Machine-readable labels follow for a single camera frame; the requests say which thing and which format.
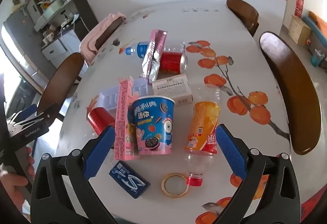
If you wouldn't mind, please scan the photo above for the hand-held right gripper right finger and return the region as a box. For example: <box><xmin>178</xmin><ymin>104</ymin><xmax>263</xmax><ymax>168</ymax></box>
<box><xmin>215</xmin><ymin>124</ymin><xmax>301</xmax><ymax>224</ymax></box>

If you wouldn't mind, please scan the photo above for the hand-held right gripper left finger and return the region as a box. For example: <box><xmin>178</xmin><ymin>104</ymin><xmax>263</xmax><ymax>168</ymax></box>
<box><xmin>30</xmin><ymin>126</ymin><xmax>120</xmax><ymax>224</ymax></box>

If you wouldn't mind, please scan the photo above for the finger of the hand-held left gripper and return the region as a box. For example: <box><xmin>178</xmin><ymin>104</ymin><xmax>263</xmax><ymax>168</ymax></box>
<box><xmin>38</xmin><ymin>103</ymin><xmax>60</xmax><ymax>125</ymax></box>

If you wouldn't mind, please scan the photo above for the white cardboard box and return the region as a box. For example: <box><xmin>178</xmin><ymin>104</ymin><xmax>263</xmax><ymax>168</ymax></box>
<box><xmin>152</xmin><ymin>74</ymin><xmax>193</xmax><ymax>106</ymax></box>

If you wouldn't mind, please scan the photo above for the pink foil wrapper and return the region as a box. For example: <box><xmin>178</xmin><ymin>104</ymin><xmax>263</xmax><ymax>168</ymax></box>
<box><xmin>142</xmin><ymin>30</ymin><xmax>168</xmax><ymax>82</ymax></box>

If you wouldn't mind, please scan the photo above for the person's left hand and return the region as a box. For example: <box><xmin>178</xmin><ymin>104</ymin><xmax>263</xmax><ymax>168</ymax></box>
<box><xmin>0</xmin><ymin>147</ymin><xmax>35</xmax><ymax>215</ymax></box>

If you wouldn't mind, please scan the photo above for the brown wooden chair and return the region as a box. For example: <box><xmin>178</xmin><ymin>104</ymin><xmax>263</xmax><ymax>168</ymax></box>
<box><xmin>226</xmin><ymin>0</ymin><xmax>259</xmax><ymax>37</ymax></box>
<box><xmin>259</xmin><ymin>32</ymin><xmax>322</xmax><ymax>155</ymax></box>
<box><xmin>38</xmin><ymin>52</ymin><xmax>85</xmax><ymax>122</ymax></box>
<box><xmin>94</xmin><ymin>17</ymin><xmax>125</xmax><ymax>48</ymax></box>

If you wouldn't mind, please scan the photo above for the red drink can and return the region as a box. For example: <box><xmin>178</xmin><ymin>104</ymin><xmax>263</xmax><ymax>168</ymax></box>
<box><xmin>159</xmin><ymin>52</ymin><xmax>188</xmax><ymax>73</ymax></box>
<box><xmin>87</xmin><ymin>107</ymin><xmax>116</xmax><ymax>149</ymax></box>

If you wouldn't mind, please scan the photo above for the blue gum box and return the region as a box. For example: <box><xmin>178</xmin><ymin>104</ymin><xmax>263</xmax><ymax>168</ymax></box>
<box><xmin>109</xmin><ymin>161</ymin><xmax>151</xmax><ymax>199</ymax></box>

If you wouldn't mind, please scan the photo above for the pink cardboard box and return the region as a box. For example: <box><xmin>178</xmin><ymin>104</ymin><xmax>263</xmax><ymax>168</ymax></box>
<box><xmin>114</xmin><ymin>76</ymin><xmax>141</xmax><ymax>160</ymax></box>

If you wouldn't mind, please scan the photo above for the orange label plastic bottle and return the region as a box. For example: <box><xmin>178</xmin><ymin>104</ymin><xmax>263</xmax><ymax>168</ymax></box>
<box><xmin>184</xmin><ymin>86</ymin><xmax>223</xmax><ymax>186</ymax></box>

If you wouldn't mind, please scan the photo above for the clear plastic tray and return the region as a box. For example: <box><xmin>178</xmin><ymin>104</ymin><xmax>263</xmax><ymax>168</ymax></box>
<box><xmin>98</xmin><ymin>78</ymin><xmax>154</xmax><ymax>112</ymax></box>

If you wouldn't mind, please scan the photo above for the blue cookie cup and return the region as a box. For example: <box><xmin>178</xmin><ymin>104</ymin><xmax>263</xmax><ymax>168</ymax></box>
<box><xmin>131</xmin><ymin>96</ymin><xmax>176</xmax><ymax>155</ymax></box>

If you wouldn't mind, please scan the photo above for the white low cabinet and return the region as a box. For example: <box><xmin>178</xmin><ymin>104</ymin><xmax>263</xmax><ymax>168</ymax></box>
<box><xmin>41</xmin><ymin>30</ymin><xmax>82</xmax><ymax>69</ymax></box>

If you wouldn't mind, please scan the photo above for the roll of clear tape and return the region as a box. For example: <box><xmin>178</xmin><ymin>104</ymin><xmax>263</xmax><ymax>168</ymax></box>
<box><xmin>161</xmin><ymin>173</ymin><xmax>189</xmax><ymax>197</ymax></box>

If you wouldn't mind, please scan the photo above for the chair with pink cushion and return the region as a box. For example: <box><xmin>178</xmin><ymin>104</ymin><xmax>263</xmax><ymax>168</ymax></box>
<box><xmin>79</xmin><ymin>12</ymin><xmax>127</xmax><ymax>65</ymax></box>

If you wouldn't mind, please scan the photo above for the clear water bottle blue label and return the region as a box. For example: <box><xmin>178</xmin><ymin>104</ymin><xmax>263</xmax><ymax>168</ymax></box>
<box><xmin>125</xmin><ymin>41</ymin><xmax>187</xmax><ymax>58</ymax></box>

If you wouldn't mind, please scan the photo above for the teal cup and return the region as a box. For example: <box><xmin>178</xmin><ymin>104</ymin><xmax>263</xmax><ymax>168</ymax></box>
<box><xmin>310</xmin><ymin>50</ymin><xmax>325</xmax><ymax>67</ymax></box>

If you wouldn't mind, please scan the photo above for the small wooden cabinet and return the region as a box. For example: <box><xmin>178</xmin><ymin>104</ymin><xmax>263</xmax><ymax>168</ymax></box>
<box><xmin>289</xmin><ymin>15</ymin><xmax>312</xmax><ymax>45</ymax></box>

